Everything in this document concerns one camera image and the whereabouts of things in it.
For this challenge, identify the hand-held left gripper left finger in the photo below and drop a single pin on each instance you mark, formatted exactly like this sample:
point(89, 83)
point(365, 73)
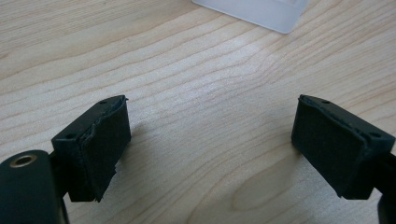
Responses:
point(102, 146)

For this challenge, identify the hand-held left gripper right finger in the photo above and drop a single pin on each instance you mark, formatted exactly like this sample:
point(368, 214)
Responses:
point(330, 146)

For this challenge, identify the translucent plastic pencil case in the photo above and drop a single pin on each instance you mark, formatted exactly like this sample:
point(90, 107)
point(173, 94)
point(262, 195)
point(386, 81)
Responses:
point(264, 12)

